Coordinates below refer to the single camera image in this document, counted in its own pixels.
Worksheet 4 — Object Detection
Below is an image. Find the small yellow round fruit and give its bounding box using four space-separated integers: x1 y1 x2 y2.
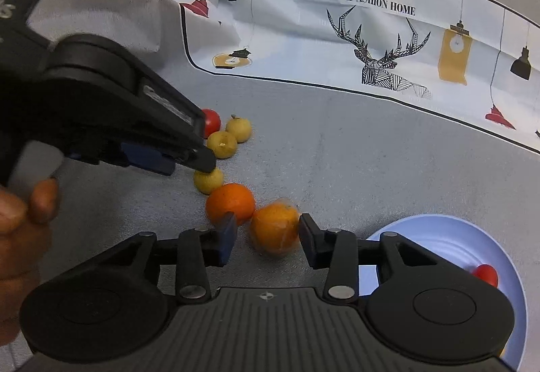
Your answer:
193 167 225 194
225 115 253 143
207 131 238 159

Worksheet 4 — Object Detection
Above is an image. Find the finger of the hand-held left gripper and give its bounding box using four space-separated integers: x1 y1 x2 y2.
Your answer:
169 142 218 172
67 139 177 177

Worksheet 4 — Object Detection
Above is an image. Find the light blue plate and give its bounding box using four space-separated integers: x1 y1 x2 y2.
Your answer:
365 215 528 370

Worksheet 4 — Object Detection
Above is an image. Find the white printed cloth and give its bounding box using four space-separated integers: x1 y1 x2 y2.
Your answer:
109 0 540 155

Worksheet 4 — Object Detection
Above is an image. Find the orange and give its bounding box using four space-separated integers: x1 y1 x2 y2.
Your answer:
251 201 302 257
205 183 256 227

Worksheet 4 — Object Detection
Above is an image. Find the person's left hand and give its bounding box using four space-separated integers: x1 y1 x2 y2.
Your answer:
0 179 60 345

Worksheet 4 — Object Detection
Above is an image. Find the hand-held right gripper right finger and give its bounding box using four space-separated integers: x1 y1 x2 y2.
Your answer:
299 214 439 304

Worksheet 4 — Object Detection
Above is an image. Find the red cherry tomato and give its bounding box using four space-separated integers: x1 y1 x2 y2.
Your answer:
201 108 222 139
471 264 499 287

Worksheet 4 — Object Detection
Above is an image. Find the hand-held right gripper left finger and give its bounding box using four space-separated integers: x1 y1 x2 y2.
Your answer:
101 212 238 305

